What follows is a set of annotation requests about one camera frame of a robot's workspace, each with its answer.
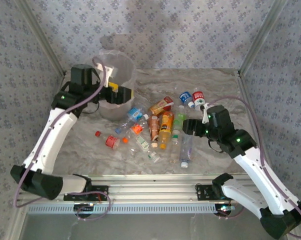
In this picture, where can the brown bottle cream cap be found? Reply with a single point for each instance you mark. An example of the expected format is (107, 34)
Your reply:
(153, 127)

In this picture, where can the orange label clear bottle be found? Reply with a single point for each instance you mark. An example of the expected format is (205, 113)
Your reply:
(137, 128)

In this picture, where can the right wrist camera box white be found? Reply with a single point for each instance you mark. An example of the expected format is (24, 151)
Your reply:
(204, 113)

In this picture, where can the clear plastic bin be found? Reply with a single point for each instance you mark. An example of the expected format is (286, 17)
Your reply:
(115, 112)

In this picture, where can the aluminium frame post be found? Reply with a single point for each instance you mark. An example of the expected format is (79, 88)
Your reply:
(43, 37)
(261, 37)

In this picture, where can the gold red drink carton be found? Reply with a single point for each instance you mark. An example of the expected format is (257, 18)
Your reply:
(160, 106)

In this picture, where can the green white label small bottle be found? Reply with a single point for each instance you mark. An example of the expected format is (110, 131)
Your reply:
(141, 142)

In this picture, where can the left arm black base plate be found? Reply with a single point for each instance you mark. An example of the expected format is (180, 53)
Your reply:
(70, 197)

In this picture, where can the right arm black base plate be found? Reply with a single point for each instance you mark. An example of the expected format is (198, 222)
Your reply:
(203, 192)

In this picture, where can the clear bottle purple label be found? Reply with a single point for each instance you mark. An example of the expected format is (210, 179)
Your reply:
(186, 150)

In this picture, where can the red white label bottle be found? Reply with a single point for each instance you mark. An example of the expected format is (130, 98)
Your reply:
(198, 97)

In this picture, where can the clear bottle green cap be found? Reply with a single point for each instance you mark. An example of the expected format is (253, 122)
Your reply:
(175, 147)

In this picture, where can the dark blue label bottle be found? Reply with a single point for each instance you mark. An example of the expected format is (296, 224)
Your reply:
(185, 97)

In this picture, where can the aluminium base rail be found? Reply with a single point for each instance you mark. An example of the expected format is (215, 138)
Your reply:
(153, 190)

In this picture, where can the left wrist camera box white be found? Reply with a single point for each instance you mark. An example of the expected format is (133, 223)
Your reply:
(106, 68)

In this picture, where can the light blue label clear bottle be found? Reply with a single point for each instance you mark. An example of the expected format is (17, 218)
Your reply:
(134, 113)

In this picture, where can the green label soda water bottle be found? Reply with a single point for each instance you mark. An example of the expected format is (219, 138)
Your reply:
(178, 121)

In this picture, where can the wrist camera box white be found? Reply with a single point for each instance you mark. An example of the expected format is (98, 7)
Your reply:
(106, 68)
(204, 113)

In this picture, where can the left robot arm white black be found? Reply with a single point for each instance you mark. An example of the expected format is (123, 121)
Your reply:
(53, 140)

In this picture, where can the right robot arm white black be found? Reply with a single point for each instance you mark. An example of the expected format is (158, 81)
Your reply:
(255, 172)

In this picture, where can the red label bottle red cap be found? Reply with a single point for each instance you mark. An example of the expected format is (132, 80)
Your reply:
(111, 141)

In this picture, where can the clear bottle blue cap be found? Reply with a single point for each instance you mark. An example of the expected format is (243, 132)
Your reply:
(118, 129)

